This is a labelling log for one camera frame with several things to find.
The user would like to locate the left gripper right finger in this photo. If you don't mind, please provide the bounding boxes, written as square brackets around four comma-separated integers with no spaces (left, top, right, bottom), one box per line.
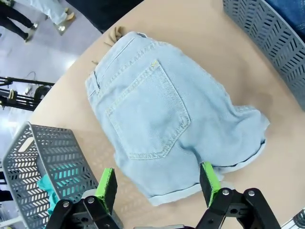
[196,161,282,229]

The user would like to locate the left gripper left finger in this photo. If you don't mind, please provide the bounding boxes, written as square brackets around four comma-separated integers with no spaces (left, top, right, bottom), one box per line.
[46,167,123,229]

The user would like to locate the teal garment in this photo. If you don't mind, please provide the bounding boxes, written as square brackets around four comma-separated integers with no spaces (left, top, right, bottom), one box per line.
[37,164,80,216]

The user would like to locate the light blue denim shorts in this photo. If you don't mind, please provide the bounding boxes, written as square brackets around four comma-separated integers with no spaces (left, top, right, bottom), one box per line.
[84,31,271,207]

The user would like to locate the beige garment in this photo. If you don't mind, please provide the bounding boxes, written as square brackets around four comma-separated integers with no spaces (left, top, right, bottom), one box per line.
[90,26,126,65]

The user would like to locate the dark blue denim shorts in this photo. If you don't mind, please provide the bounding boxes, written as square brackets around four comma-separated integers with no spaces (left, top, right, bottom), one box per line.
[265,0,305,40]

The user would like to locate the grey plastic basket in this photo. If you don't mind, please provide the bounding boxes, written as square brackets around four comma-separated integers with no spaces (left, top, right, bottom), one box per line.
[223,0,305,110]
[1,121,124,229]

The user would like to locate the black tripod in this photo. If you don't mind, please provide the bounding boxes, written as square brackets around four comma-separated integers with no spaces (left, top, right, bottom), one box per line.
[0,75,56,112]

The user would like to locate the person in black t-shirt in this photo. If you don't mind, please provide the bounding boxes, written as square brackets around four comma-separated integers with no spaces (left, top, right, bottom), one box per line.
[65,0,145,34]

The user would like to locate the mannequin in light blue outfit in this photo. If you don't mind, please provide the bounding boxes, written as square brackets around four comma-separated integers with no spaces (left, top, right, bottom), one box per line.
[30,0,77,36]

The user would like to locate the person in black trousers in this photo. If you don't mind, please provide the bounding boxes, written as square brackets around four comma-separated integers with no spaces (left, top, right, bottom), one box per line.
[0,0,39,43]

